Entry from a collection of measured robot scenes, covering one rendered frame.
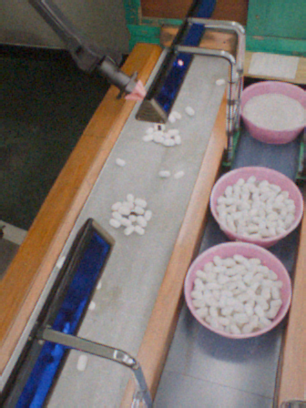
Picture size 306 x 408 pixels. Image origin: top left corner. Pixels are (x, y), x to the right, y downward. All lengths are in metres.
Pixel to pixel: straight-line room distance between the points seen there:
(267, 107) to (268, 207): 0.46
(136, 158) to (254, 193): 0.39
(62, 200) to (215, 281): 0.51
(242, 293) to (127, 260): 0.32
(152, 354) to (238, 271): 0.32
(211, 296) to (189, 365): 0.18
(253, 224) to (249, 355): 0.37
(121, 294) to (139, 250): 0.14
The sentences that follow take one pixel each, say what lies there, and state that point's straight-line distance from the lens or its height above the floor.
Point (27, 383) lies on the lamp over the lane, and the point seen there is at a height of 1.09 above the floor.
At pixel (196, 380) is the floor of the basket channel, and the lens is 1.16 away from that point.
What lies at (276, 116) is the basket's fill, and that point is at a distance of 1.64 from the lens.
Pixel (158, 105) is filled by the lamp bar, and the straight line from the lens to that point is 1.11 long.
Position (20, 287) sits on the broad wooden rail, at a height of 0.76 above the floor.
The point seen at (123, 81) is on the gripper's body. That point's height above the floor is 0.90.
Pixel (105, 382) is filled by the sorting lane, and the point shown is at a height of 0.74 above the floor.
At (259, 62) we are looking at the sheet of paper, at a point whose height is 0.78.
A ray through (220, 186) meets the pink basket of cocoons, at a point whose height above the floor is 0.75.
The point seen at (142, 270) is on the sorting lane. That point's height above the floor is 0.74.
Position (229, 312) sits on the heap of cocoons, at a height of 0.73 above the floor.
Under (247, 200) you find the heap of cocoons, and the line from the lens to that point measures 1.36.
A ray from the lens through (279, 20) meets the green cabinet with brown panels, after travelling 1.81.
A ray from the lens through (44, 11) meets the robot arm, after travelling 1.60.
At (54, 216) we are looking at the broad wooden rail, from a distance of 1.35.
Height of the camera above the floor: 1.79
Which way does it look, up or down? 51 degrees down
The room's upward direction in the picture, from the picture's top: 7 degrees counter-clockwise
